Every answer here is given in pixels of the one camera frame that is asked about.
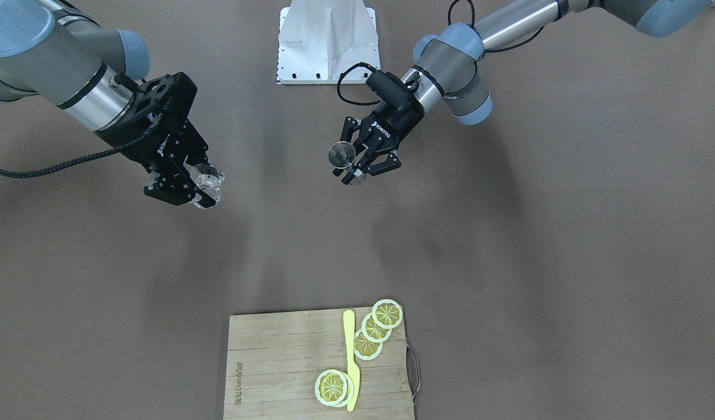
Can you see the lemon slice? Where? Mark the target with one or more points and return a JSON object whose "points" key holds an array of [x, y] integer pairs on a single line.
{"points": [[372, 331], [350, 391], [364, 349], [387, 313], [330, 387]]}

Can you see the wooden cutting board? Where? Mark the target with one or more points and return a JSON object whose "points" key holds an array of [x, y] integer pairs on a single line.
{"points": [[274, 360]]}

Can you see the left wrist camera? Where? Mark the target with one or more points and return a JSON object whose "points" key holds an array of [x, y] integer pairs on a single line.
{"points": [[391, 90]]}

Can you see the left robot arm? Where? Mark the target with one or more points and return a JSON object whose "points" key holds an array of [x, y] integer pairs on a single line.
{"points": [[445, 68]]}

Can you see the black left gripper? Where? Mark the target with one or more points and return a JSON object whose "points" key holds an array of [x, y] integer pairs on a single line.
{"points": [[399, 119]]}

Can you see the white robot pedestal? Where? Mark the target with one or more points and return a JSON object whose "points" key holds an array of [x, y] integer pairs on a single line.
{"points": [[320, 40]]}

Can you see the clear glass shaker cup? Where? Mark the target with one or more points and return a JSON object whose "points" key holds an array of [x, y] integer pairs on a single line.
{"points": [[208, 179]]}

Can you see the yellow plastic knife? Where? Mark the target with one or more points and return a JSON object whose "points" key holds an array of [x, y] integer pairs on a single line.
{"points": [[353, 371]]}

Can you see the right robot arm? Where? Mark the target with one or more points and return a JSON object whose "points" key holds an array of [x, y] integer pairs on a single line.
{"points": [[98, 77]]}

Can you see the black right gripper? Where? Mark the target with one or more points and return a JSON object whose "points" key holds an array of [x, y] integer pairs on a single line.
{"points": [[137, 145]]}

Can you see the steel jigger measuring cup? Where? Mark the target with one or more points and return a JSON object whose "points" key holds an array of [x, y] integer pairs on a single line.
{"points": [[342, 157]]}

